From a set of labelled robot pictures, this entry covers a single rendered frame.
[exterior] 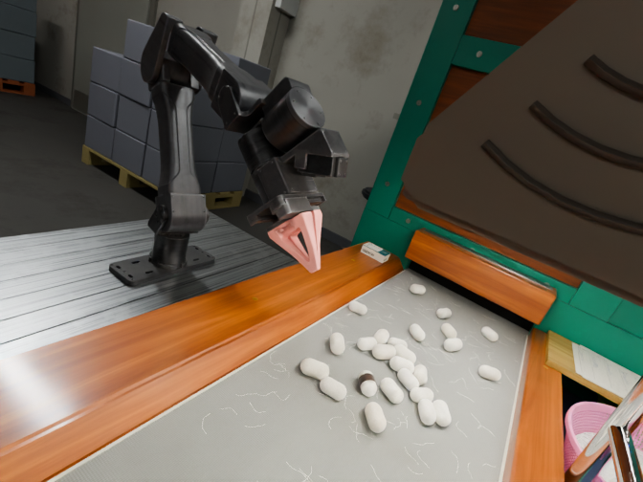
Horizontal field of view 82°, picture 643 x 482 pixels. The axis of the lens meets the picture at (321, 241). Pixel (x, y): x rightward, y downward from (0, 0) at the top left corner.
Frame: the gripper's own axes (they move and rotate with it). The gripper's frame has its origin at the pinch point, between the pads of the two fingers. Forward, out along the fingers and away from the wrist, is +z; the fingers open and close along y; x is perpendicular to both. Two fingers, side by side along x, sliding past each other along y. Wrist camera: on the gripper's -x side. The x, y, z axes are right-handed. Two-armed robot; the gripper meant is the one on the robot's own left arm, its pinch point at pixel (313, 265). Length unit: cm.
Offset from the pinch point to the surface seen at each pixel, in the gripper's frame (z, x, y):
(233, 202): -91, 185, 187
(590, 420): 38.4, -18.0, 25.4
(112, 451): 8.5, 7.8, -26.1
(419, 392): 20.6, -4.7, 3.8
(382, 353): 15.4, 0.0, 7.0
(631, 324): 34, -28, 48
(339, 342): 11.2, 3.0, 2.4
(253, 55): -185, 114, 197
